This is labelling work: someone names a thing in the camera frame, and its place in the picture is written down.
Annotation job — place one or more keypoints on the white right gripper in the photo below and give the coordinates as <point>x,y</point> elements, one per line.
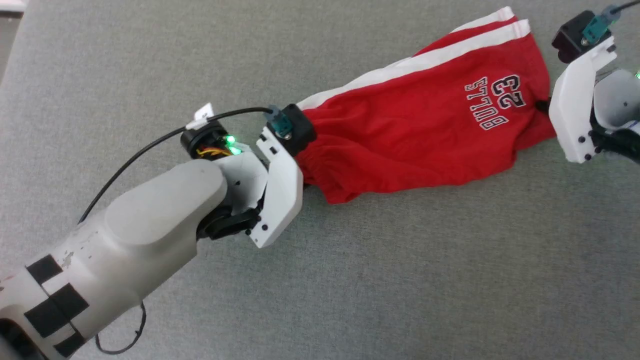
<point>570,110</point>

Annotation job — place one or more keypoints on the red shorts with white stripes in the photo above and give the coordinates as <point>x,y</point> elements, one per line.
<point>400,140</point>

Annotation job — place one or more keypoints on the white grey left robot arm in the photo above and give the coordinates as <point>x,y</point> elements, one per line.
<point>150,225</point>

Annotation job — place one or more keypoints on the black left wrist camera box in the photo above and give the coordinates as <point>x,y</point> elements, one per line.
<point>297,130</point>

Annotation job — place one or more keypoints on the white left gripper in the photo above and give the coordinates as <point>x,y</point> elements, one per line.
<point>282,195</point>

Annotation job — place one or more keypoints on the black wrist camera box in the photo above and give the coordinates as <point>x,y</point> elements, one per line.
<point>567,37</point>
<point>297,130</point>

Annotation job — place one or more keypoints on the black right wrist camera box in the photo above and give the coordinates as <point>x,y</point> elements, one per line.
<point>567,37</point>

